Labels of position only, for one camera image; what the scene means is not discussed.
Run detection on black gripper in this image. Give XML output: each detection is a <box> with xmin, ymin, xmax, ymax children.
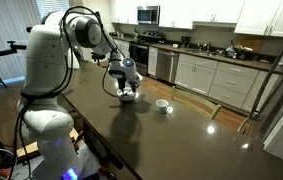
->
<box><xmin>116</xmin><ymin>77</ymin><xmax>139</xmax><ymax>96</ymax></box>

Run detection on white ceramic bowl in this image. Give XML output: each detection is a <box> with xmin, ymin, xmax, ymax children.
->
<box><xmin>115</xmin><ymin>87</ymin><xmax>139</xmax><ymax>103</ymax></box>

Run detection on black kitchen stove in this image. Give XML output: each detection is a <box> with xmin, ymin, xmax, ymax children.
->
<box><xmin>129</xmin><ymin>30</ymin><xmax>166</xmax><ymax>77</ymax></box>

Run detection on white ceramic mug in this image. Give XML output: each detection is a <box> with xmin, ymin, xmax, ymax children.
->
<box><xmin>155</xmin><ymin>98</ymin><xmax>171</xmax><ymax>115</ymax></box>

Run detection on stainless steel dishwasher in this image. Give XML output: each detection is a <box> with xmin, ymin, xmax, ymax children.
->
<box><xmin>156</xmin><ymin>49</ymin><xmax>180</xmax><ymax>84</ymax></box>

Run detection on white lower kitchen cabinets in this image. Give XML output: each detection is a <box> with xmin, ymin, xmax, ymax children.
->
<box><xmin>147</xmin><ymin>46</ymin><xmax>283</xmax><ymax>113</ymax></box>

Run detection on white kitchen cabinets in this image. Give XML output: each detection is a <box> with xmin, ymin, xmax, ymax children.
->
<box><xmin>147</xmin><ymin>46</ymin><xmax>283</xmax><ymax>113</ymax></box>
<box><xmin>110</xmin><ymin>0</ymin><xmax>283</xmax><ymax>38</ymax></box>

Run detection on black coffee maker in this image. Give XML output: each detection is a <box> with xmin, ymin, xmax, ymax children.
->
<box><xmin>180</xmin><ymin>35</ymin><xmax>192</xmax><ymax>49</ymax></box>

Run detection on stainless steel microwave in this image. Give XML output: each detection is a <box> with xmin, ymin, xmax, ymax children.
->
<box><xmin>136</xmin><ymin>5</ymin><xmax>161</xmax><ymax>25</ymax></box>

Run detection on chrome sink faucet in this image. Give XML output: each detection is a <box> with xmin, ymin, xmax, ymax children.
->
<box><xmin>201</xmin><ymin>41</ymin><xmax>213</xmax><ymax>53</ymax></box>

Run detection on light wooden chair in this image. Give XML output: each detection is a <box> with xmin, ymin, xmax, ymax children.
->
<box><xmin>170</xmin><ymin>85</ymin><xmax>223</xmax><ymax>120</ymax></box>

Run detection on white window blinds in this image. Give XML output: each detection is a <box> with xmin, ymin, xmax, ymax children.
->
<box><xmin>35</xmin><ymin>0</ymin><xmax>71</xmax><ymax>13</ymax></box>

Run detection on pile of bags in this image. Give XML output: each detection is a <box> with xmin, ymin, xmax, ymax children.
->
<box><xmin>225</xmin><ymin>44</ymin><xmax>254</xmax><ymax>61</ymax></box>

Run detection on wooden base board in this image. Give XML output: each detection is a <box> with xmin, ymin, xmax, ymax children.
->
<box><xmin>15</xmin><ymin>125</ymin><xmax>80</xmax><ymax>158</ymax></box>

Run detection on dark metal stand pole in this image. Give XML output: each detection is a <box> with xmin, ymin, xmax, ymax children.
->
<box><xmin>237</xmin><ymin>19</ymin><xmax>283</xmax><ymax>134</ymax></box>

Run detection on wooden cutting board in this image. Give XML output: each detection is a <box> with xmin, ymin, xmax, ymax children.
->
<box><xmin>235</xmin><ymin>34</ymin><xmax>264</xmax><ymax>53</ymax></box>

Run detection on grey vertical blinds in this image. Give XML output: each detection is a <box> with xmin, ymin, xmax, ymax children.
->
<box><xmin>0</xmin><ymin>0</ymin><xmax>42</xmax><ymax>83</ymax></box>

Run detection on dark kitchen countertop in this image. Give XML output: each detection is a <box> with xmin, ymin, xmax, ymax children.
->
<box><xmin>159</xmin><ymin>43</ymin><xmax>283</xmax><ymax>75</ymax></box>

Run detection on white upper kitchen cabinets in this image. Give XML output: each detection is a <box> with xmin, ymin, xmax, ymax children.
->
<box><xmin>110</xmin><ymin>0</ymin><xmax>283</xmax><ymax>38</ymax></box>

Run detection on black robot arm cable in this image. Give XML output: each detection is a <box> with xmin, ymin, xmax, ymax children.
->
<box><xmin>7</xmin><ymin>5</ymin><xmax>129</xmax><ymax>180</ymax></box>

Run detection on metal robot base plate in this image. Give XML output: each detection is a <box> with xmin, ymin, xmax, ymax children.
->
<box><xmin>9</xmin><ymin>143</ymin><xmax>104</xmax><ymax>180</ymax></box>

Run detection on orange handled clamp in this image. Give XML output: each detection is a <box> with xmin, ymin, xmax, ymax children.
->
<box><xmin>95</xmin><ymin>166</ymin><xmax>117</xmax><ymax>180</ymax></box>

